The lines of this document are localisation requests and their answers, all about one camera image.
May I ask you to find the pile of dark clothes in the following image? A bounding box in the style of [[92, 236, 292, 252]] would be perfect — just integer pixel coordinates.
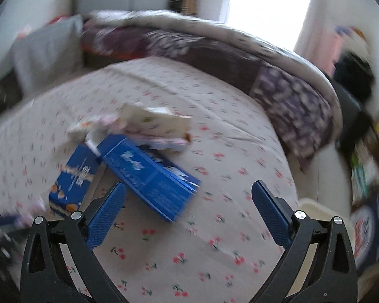
[[333, 51, 374, 104]]

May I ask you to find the grey checked cushion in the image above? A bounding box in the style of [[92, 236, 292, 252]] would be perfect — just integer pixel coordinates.
[[11, 15, 83, 96]]

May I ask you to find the orange peel piece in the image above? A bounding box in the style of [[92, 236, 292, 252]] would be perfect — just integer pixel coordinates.
[[185, 133, 192, 143]]

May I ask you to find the wooden bookshelf with books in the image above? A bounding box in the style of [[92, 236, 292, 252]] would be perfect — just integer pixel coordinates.
[[350, 116, 379, 210]]

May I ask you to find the blue biscuit box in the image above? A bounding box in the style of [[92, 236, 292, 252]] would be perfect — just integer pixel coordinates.
[[48, 144, 104, 217]]

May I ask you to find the white plastic trash bin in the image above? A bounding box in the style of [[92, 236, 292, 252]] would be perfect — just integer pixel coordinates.
[[294, 198, 355, 288]]

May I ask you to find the white tissue wrapper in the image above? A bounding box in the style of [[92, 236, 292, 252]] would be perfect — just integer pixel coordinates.
[[66, 114, 120, 142]]

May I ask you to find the pink foam strip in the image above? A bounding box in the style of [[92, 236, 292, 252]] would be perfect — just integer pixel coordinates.
[[126, 134, 190, 152]]

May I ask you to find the dark blue long carton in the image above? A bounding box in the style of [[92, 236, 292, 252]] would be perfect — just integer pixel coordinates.
[[96, 135, 201, 222]]

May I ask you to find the pink white cabinet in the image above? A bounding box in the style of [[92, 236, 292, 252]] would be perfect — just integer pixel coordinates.
[[315, 24, 367, 77]]

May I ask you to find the cream printed paper bag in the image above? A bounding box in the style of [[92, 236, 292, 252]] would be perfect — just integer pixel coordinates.
[[117, 103, 192, 138]]

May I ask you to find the black storage bench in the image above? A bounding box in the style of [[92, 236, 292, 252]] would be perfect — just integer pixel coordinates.
[[324, 74, 372, 159]]

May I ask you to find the lower Ganten water carton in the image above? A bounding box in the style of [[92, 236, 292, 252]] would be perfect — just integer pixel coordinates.
[[350, 195, 379, 276]]

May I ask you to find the window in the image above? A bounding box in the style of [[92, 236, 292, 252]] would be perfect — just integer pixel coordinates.
[[224, 0, 311, 51]]

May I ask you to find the cherry print table cloth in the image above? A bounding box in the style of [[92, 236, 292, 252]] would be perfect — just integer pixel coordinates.
[[0, 57, 297, 302]]

